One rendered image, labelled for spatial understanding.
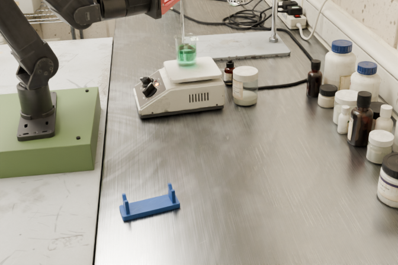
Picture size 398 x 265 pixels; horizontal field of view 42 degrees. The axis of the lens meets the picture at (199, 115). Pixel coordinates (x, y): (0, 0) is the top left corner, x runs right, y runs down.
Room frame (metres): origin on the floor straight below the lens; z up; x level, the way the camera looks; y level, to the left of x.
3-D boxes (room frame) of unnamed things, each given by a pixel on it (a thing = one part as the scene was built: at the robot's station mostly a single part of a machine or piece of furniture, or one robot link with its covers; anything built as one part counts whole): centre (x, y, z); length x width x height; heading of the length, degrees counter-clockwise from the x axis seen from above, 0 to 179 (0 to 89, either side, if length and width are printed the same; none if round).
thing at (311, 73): (1.13, -0.28, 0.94); 0.04 x 0.04 x 0.09
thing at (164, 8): (1.14, 0.07, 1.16); 0.09 x 0.07 x 0.07; 121
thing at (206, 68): (1.12, 0.01, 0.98); 0.12 x 0.12 x 0.01; 11
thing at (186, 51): (1.13, 0.02, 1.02); 0.06 x 0.05 x 0.08; 34
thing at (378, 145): (0.84, -0.34, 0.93); 0.05 x 0.05 x 0.05
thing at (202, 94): (1.11, 0.04, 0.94); 0.22 x 0.13 x 0.08; 101
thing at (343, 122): (0.95, -0.30, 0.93); 0.02 x 0.02 x 0.06
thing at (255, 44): (1.48, -0.12, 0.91); 0.30 x 0.20 x 0.01; 96
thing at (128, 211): (0.71, 0.09, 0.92); 0.10 x 0.03 x 0.04; 109
